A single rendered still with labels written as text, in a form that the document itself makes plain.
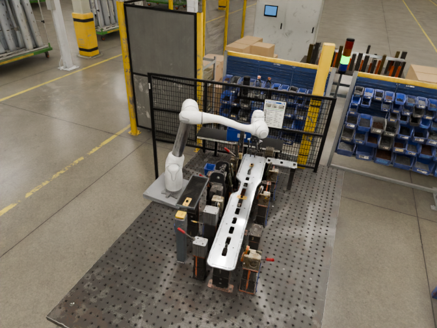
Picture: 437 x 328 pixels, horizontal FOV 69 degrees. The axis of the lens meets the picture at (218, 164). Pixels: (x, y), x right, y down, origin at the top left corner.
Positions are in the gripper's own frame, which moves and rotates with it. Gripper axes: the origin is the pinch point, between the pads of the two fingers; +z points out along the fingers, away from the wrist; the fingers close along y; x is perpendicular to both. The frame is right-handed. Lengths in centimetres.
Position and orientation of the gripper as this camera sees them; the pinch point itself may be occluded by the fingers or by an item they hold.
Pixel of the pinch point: (253, 153)
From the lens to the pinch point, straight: 286.1
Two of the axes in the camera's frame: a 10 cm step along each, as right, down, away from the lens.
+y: 9.7, 1.8, -1.8
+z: -0.5, 8.3, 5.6
